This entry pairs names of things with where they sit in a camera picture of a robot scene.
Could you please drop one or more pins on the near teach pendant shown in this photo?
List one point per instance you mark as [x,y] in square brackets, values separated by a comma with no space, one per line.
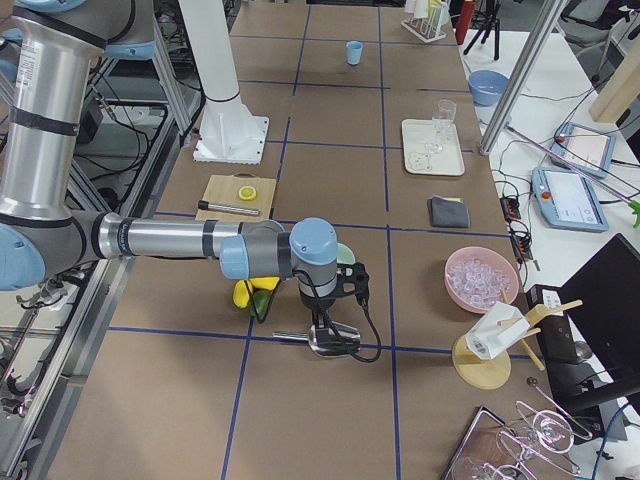
[567,201]

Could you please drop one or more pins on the light blue cup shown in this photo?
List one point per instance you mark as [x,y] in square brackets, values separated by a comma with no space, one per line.
[354,50]

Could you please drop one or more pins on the red cylinder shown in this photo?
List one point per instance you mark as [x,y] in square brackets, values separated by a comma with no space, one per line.
[464,20]

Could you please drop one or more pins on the white cup rack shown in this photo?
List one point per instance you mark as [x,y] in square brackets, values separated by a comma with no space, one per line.
[426,19]

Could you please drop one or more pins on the cream bear tray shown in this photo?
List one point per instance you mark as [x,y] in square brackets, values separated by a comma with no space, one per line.
[417,160]

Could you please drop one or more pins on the mint green bowl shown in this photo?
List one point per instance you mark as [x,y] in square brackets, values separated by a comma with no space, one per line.
[345,255]

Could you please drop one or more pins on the blue bowl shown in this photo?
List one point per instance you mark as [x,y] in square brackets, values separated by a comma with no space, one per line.
[487,87]

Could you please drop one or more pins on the grey folded cloth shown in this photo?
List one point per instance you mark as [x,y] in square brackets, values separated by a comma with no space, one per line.
[447,213]

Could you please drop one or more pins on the yellow lemon upper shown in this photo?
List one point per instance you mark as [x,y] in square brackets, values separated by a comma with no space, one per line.
[265,283]

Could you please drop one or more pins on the wooden cutting board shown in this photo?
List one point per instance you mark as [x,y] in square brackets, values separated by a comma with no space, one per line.
[225,189]

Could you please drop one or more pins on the black monitor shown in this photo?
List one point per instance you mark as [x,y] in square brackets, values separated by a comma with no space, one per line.
[608,320]

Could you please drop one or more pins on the teach pendant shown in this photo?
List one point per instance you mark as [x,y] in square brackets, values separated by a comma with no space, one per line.
[567,201]
[587,148]

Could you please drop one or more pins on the clear glass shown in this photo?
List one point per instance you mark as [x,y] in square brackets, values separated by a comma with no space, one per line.
[442,122]

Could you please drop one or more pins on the aluminium frame post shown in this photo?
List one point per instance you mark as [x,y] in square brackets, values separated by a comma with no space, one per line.
[536,40]

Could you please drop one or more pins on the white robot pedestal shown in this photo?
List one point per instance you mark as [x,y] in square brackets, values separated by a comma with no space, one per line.
[228,131]

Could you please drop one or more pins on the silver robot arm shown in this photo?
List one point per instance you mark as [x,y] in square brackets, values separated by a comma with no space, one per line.
[42,237]

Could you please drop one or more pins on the white mug on stand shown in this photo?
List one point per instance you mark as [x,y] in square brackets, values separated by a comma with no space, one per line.
[497,330]

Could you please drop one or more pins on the far teach pendant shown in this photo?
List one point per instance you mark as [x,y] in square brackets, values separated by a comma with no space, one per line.
[587,148]

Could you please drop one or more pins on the yellow lemon near green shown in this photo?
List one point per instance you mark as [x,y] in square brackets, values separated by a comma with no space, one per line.
[242,293]

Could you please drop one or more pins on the pink bowl with ice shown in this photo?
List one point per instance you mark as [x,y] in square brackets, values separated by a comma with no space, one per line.
[476,278]

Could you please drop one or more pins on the black tripod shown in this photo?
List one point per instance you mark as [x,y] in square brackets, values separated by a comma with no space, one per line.
[487,21]

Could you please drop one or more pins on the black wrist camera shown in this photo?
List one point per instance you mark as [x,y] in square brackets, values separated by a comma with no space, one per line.
[353,280]

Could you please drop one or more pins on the lemon half slice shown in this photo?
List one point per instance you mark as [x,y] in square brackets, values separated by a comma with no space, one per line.
[247,193]

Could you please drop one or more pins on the wooden mug stand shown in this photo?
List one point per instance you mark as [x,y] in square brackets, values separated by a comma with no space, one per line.
[492,374]

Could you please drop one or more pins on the green lime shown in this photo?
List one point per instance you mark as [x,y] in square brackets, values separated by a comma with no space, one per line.
[259,304]

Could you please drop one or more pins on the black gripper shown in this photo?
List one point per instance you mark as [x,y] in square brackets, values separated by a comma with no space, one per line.
[317,303]

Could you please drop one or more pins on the metal ice scoop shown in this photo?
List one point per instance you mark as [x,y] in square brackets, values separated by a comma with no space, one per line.
[348,340]

